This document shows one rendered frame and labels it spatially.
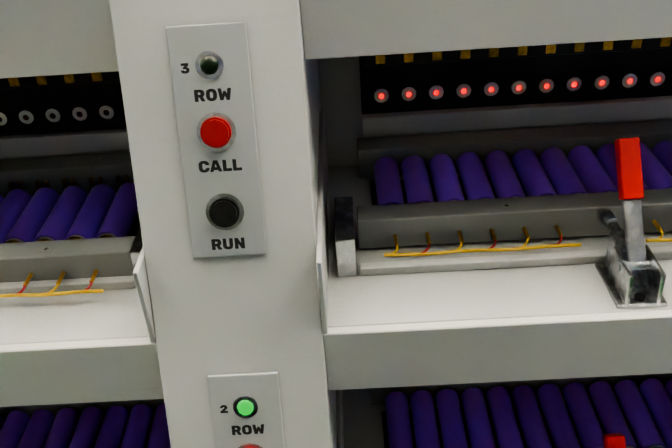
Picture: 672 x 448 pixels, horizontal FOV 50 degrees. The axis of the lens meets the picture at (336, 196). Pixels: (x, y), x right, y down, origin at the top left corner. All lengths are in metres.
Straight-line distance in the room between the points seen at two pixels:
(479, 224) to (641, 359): 0.12
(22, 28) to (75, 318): 0.17
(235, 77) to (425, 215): 0.16
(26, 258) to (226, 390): 0.15
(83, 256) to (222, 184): 0.12
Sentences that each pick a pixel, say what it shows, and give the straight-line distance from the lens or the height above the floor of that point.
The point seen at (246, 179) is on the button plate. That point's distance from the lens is 0.38.
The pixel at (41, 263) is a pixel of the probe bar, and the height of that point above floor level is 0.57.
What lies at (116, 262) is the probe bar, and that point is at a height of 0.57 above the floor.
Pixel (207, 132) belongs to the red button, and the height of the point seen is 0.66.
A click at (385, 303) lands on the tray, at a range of 0.43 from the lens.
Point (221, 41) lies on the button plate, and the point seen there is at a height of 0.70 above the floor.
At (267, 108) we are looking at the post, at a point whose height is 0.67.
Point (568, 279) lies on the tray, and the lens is 0.45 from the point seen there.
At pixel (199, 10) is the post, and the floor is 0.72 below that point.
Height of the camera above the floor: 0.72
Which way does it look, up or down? 15 degrees down
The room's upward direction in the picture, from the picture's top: 4 degrees counter-clockwise
